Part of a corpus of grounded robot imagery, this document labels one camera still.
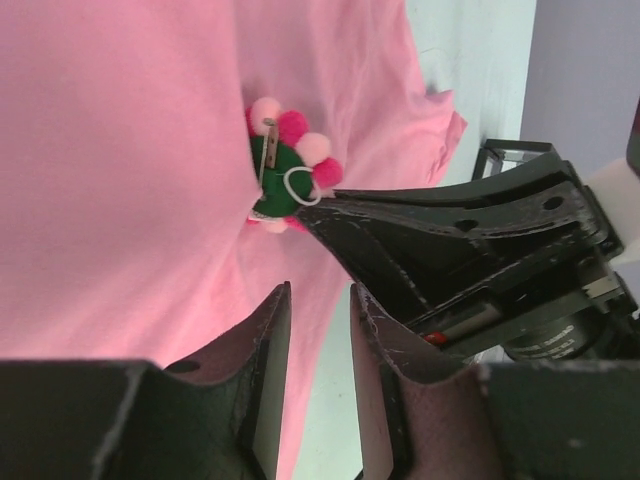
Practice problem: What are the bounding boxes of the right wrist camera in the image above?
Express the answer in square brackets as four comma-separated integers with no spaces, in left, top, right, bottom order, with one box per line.
[587,109,640,266]

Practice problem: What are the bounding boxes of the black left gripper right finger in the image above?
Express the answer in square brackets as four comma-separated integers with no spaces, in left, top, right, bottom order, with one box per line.
[350,285,639,479]

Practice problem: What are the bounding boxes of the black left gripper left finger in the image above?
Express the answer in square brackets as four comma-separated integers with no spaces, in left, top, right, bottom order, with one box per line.
[1,283,291,479]

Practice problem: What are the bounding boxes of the aluminium right rail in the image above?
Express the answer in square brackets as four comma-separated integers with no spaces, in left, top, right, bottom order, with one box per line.
[471,139,556,181]

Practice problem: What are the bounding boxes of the pink t-shirt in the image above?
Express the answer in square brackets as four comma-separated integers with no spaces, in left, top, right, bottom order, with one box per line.
[1,1,466,479]

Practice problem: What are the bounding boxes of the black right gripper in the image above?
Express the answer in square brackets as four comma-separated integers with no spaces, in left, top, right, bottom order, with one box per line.
[297,153,639,361]

